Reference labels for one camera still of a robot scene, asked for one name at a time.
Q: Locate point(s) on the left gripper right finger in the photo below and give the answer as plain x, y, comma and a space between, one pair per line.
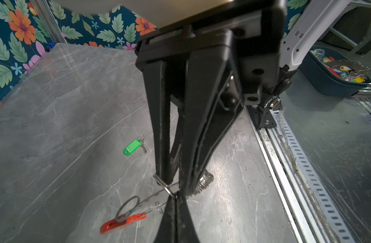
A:
185, 229

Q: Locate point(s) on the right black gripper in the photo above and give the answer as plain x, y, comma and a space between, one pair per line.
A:
215, 60

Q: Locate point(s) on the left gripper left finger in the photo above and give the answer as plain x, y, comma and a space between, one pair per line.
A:
167, 232

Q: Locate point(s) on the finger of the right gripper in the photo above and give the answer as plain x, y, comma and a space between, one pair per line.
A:
158, 90

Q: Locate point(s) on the metal key organizer red handle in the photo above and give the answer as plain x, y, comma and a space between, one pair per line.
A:
135, 209

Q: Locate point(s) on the green key tag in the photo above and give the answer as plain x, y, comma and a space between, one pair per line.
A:
133, 146

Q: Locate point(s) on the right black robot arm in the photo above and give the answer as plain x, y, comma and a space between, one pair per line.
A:
317, 17

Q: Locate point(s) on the dark bin with keys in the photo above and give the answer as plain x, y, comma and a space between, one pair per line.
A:
332, 74

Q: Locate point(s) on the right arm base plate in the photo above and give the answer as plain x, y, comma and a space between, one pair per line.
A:
266, 117

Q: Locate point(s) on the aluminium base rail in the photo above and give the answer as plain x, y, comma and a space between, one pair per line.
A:
320, 161

